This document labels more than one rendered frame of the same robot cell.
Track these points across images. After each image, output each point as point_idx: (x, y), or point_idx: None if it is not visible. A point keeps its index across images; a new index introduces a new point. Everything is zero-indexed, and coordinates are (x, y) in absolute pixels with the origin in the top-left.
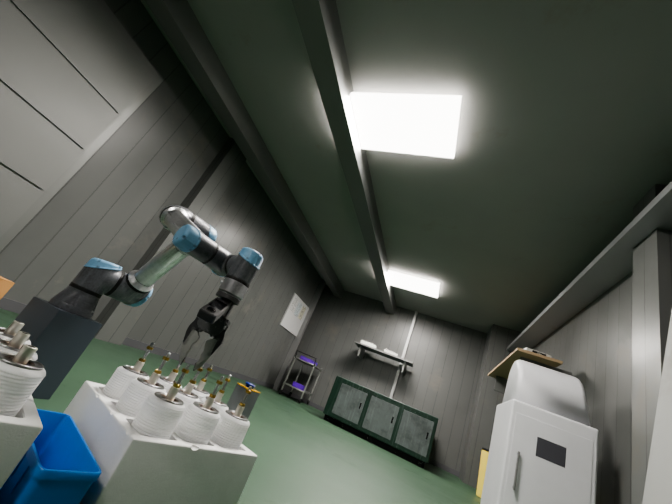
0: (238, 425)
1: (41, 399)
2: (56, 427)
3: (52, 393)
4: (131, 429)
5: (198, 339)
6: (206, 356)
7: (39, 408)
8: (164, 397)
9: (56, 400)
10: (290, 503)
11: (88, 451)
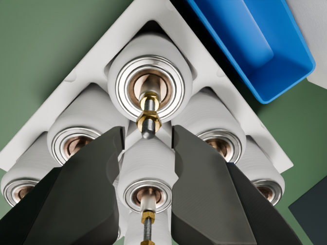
0: (16, 167)
1: (292, 201)
2: (260, 94)
3: (292, 212)
4: (172, 25)
5: (171, 216)
6: (82, 152)
7: (286, 185)
8: (160, 87)
9: (281, 211)
10: (4, 212)
11: (203, 14)
